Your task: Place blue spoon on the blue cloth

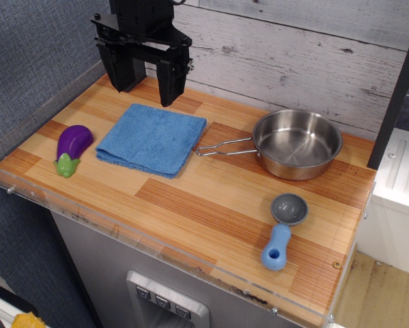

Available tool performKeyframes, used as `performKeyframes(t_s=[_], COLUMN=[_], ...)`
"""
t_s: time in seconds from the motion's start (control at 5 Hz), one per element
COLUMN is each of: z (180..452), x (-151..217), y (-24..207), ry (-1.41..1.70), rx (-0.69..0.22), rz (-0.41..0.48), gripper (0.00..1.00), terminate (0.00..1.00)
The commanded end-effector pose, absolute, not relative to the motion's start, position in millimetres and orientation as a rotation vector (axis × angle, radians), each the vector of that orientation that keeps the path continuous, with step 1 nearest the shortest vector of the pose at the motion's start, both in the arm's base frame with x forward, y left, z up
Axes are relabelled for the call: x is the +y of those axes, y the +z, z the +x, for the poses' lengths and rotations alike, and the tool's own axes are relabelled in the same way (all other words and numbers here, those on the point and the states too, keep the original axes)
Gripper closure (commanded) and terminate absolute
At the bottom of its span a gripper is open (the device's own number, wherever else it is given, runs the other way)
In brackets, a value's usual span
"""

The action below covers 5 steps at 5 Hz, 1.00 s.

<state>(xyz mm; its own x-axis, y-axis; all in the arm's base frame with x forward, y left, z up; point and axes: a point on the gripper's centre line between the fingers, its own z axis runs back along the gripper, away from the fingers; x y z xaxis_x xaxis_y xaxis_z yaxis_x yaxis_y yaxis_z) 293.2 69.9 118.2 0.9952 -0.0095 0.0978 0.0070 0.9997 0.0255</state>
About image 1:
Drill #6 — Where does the yellow and black object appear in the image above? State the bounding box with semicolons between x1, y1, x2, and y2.
0;287;48;327

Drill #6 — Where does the grey toy fridge cabinet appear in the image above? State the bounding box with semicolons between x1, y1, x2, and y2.
53;213;295;327

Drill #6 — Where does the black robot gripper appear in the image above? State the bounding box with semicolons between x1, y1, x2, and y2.
91;1;192;107

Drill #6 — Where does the stainless steel pan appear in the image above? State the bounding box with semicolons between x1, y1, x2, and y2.
195;109;343;181

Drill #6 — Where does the white toy sink unit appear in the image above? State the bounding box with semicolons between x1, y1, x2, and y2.
355;128;409;273

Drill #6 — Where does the dark right vertical post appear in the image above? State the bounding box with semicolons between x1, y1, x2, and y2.
366;0;409;170

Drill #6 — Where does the purple toy eggplant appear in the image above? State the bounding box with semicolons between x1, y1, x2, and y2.
54;125;94;178

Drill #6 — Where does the blue and grey toy spoon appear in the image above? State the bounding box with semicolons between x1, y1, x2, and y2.
261;193;309;271

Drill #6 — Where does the clear acrylic guard rail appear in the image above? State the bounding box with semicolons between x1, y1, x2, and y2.
0;50;374;327

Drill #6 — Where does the blue folded cloth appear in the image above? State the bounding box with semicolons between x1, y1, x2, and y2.
96;104;207;178

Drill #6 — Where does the silver dispenser button panel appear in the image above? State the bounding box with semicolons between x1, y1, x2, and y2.
126;270;210;327

